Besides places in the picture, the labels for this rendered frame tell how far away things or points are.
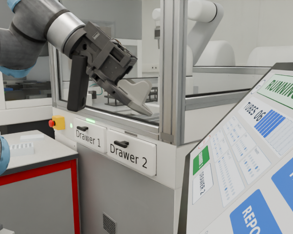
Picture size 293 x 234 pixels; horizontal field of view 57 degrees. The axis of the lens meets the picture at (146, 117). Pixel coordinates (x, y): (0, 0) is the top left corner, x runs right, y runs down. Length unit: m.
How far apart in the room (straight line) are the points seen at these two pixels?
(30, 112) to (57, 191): 0.75
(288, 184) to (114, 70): 0.37
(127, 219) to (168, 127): 0.49
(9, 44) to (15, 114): 1.41
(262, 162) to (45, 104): 1.81
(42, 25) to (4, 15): 1.40
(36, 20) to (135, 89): 0.23
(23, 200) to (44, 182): 0.11
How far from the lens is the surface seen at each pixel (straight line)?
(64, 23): 0.56
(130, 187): 1.10
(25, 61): 0.64
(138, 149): 0.97
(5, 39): 0.61
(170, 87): 0.83
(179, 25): 0.82
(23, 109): 2.00
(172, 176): 0.89
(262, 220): 0.28
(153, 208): 1.02
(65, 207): 1.50
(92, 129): 1.24
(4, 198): 1.37
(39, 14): 0.59
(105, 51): 0.53
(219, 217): 0.34
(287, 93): 0.47
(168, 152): 0.88
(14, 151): 1.44
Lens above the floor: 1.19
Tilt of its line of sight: 11 degrees down
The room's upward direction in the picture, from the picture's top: straight up
